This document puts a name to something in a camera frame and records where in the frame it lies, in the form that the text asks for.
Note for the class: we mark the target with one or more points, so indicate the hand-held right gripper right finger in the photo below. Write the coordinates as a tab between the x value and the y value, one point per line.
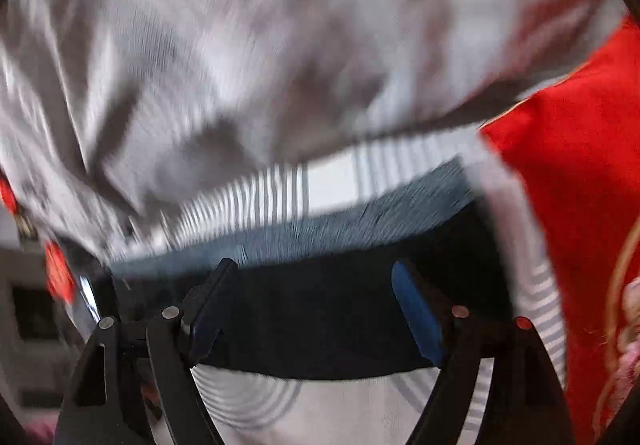
415	312

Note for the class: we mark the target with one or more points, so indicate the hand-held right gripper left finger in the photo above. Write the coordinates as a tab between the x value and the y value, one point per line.
207	320

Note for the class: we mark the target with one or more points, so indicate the black pants with blue-grey waistband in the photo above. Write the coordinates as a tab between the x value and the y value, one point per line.
310	315

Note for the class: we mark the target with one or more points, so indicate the grey white striped bed sheet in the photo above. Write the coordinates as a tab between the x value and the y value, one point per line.
250	405

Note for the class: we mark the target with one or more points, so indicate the red ornament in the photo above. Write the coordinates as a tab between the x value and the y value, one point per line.
7	197
60	272

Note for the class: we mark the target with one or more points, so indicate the red embroidered cloth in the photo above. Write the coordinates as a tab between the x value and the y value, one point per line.
565	175

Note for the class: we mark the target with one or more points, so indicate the grey white striped duvet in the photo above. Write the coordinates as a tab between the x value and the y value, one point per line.
260	40

